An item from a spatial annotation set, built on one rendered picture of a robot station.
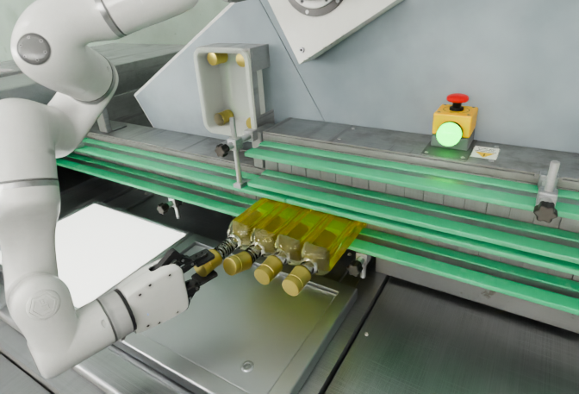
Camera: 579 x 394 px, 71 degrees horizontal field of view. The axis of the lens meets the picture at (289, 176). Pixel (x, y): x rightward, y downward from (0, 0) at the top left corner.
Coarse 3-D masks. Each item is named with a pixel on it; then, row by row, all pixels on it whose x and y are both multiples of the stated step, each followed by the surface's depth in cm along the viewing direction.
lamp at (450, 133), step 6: (444, 126) 75; (450, 126) 75; (456, 126) 75; (438, 132) 76; (444, 132) 75; (450, 132) 75; (456, 132) 74; (462, 132) 76; (438, 138) 77; (444, 138) 76; (450, 138) 75; (456, 138) 75; (444, 144) 76; (450, 144) 76
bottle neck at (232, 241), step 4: (228, 236) 82; (232, 236) 81; (224, 240) 81; (228, 240) 80; (232, 240) 80; (236, 240) 81; (220, 244) 79; (224, 244) 79; (228, 244) 79; (232, 244) 80; (236, 244) 81; (216, 248) 78; (220, 248) 78; (224, 248) 78; (228, 248) 79; (232, 248) 80; (220, 252) 80; (224, 252) 78; (228, 252) 79; (232, 252) 80; (224, 256) 78
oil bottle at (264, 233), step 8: (280, 208) 88; (288, 208) 88; (296, 208) 87; (304, 208) 88; (272, 216) 85; (280, 216) 85; (288, 216) 84; (264, 224) 82; (272, 224) 82; (280, 224) 82; (256, 232) 80; (264, 232) 80; (272, 232) 79; (256, 240) 79; (264, 240) 78; (272, 240) 79; (264, 248) 79; (272, 248) 79; (264, 256) 80
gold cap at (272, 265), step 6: (270, 258) 74; (276, 258) 73; (264, 264) 72; (270, 264) 72; (276, 264) 73; (282, 264) 74; (258, 270) 71; (264, 270) 71; (270, 270) 71; (276, 270) 72; (258, 276) 72; (264, 276) 71; (270, 276) 71; (264, 282) 72; (270, 282) 71
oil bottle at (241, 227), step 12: (252, 204) 90; (264, 204) 90; (276, 204) 89; (240, 216) 85; (252, 216) 85; (264, 216) 85; (228, 228) 83; (240, 228) 82; (252, 228) 82; (240, 240) 82
